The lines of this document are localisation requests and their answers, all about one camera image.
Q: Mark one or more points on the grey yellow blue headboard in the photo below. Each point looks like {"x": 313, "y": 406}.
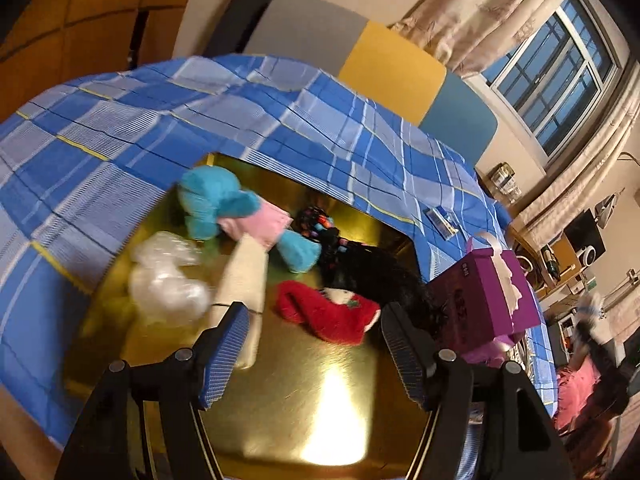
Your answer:
{"x": 382, "y": 66}

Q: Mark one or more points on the purple paper carton box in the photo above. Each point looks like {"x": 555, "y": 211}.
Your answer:
{"x": 486, "y": 301}

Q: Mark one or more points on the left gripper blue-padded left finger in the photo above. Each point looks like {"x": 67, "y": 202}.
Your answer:
{"x": 215, "y": 355}

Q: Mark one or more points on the blue tempo tissue pack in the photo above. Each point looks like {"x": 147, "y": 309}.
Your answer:
{"x": 442, "y": 221}

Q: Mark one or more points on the window with white frame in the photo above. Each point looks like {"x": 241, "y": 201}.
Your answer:
{"x": 554, "y": 80}

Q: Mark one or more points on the beige long sock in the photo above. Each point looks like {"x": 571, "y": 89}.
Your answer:
{"x": 243, "y": 280}

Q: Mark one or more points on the black rolled mat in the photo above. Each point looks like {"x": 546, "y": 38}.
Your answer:
{"x": 235, "y": 27}

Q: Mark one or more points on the gold metal tin tray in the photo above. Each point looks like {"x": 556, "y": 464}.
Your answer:
{"x": 306, "y": 409}

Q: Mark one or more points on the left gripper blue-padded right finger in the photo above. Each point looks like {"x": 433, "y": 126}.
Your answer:
{"x": 412, "y": 352}

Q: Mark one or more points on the wooden wardrobe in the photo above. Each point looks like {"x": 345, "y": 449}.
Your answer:
{"x": 53, "y": 41}

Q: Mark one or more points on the blue plaid bed sheet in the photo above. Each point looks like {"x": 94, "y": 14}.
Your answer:
{"x": 84, "y": 162}

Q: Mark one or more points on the jars on desk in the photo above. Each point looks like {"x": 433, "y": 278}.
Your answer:
{"x": 502, "y": 184}

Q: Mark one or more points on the floral beige curtain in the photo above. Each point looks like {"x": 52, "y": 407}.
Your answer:
{"x": 467, "y": 36}

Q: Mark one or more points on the blue plush toy pink shirt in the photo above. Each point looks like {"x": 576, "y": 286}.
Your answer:
{"x": 214, "y": 202}

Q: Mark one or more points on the clear plastic bag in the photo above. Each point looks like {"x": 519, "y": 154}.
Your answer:
{"x": 158, "y": 286}

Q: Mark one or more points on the black monitor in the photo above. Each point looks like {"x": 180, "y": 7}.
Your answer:
{"x": 585, "y": 237}

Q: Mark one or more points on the red white christmas sock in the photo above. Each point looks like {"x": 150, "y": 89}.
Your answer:
{"x": 334, "y": 315}

